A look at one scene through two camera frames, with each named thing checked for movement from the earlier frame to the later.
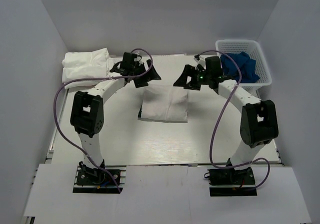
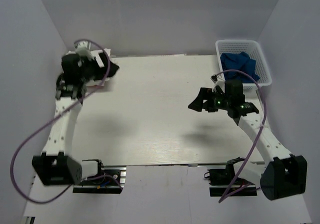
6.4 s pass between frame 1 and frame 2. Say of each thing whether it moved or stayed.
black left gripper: moved
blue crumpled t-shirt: stayed
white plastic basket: stayed
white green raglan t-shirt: moved
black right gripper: moved
